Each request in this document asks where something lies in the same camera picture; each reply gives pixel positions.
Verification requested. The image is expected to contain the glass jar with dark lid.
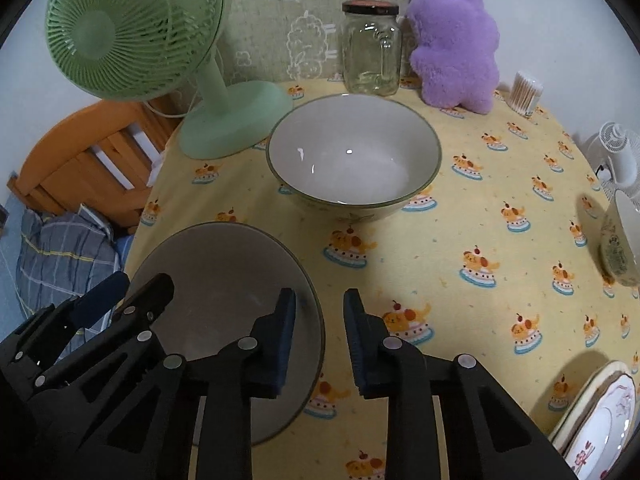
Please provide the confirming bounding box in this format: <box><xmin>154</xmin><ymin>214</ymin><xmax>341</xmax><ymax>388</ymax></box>
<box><xmin>341</xmin><ymin>0</ymin><xmax>402</xmax><ymax>97</ymax></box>

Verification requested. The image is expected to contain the white plate with red pattern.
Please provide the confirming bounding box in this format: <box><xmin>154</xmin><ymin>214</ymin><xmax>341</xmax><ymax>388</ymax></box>
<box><xmin>562</xmin><ymin>370</ymin><xmax>640</xmax><ymax>480</ymax></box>

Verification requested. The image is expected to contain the yellow printed tablecloth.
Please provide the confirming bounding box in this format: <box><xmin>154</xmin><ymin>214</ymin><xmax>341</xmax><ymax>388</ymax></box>
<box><xmin>122</xmin><ymin>77</ymin><xmax>640</xmax><ymax>480</ymax></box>

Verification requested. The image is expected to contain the cream bowl with floral outside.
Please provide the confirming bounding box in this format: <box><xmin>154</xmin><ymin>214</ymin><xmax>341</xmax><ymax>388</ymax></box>
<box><xmin>265</xmin><ymin>93</ymin><xmax>443</xmax><ymax>223</ymax></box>
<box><xmin>125</xmin><ymin>221</ymin><xmax>326</xmax><ymax>447</ymax></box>

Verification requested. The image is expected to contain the blue checked bed sheet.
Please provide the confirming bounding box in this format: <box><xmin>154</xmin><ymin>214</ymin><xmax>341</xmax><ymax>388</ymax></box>
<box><xmin>111</xmin><ymin>234</ymin><xmax>137</xmax><ymax>273</ymax></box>

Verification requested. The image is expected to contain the cream bowl with green pattern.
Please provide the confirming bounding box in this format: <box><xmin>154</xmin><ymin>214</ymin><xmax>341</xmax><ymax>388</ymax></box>
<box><xmin>599</xmin><ymin>191</ymin><xmax>640</xmax><ymax>287</ymax></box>

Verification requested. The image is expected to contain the white desk fan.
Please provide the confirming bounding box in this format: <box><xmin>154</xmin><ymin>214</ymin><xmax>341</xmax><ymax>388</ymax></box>
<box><xmin>582</xmin><ymin>121</ymin><xmax>640</xmax><ymax>206</ymax></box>

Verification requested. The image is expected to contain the grey plaid pillow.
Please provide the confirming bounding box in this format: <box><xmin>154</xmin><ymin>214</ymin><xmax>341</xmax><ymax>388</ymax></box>
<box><xmin>15</xmin><ymin>204</ymin><xmax>121</xmax><ymax>318</ymax></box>

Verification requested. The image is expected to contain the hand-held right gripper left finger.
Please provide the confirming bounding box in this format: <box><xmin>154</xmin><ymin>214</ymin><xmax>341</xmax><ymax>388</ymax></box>
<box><xmin>70</xmin><ymin>288</ymin><xmax>297</xmax><ymax>480</ymax></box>

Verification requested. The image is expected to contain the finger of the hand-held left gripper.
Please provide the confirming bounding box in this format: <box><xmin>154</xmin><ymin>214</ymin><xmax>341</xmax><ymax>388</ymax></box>
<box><xmin>30</xmin><ymin>274</ymin><xmax>176</xmax><ymax>441</ymax></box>
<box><xmin>30</xmin><ymin>271</ymin><xmax>132</xmax><ymax>356</ymax></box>

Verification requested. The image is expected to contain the green desk fan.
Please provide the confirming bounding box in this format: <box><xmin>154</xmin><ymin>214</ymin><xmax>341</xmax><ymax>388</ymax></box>
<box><xmin>45</xmin><ymin>0</ymin><xmax>293</xmax><ymax>160</ymax></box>

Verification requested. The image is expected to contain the wooden bed headboard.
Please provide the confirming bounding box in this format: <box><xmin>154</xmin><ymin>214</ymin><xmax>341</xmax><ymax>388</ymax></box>
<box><xmin>7</xmin><ymin>99</ymin><xmax>173</xmax><ymax>235</ymax></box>

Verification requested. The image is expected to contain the green printed wall panel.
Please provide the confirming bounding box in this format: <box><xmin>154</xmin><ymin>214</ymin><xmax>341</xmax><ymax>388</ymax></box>
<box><xmin>220</xmin><ymin>0</ymin><xmax>485</xmax><ymax>86</ymax></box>

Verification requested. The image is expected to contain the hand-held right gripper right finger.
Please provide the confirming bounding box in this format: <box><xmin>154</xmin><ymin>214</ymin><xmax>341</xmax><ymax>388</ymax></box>
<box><xmin>343</xmin><ymin>288</ymin><xmax>581</xmax><ymax>480</ymax></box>

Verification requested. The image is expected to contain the cotton swab container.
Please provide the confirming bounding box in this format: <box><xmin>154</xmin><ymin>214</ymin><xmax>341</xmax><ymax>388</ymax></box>
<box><xmin>509</xmin><ymin>71</ymin><xmax>545</xmax><ymax>116</ymax></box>

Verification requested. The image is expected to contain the purple plush toy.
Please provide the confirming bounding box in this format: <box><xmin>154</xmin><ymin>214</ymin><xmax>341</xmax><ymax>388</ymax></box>
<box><xmin>404</xmin><ymin>0</ymin><xmax>501</xmax><ymax>115</ymax></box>

